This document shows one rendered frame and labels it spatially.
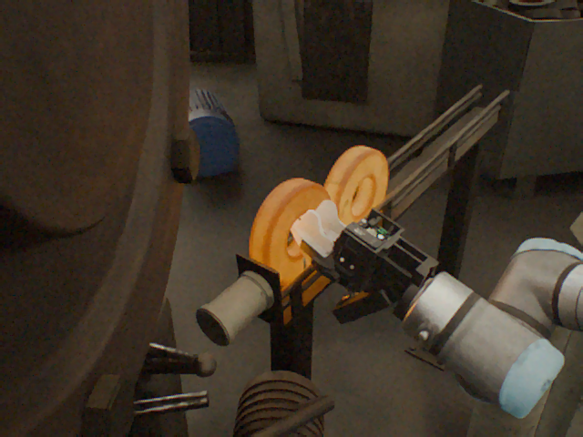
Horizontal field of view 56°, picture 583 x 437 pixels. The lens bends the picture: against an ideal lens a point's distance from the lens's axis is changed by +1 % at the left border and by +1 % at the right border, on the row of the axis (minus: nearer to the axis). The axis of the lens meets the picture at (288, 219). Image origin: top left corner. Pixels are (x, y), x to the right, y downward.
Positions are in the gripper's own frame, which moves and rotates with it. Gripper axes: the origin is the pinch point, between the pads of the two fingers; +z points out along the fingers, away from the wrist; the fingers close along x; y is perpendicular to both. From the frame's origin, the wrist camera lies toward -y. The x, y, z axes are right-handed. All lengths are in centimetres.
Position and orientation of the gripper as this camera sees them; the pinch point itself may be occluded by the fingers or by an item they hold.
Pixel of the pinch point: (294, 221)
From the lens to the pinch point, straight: 76.0
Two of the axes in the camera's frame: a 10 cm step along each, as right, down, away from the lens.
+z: -7.4, -5.5, 3.8
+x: -6.3, 4.0, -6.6
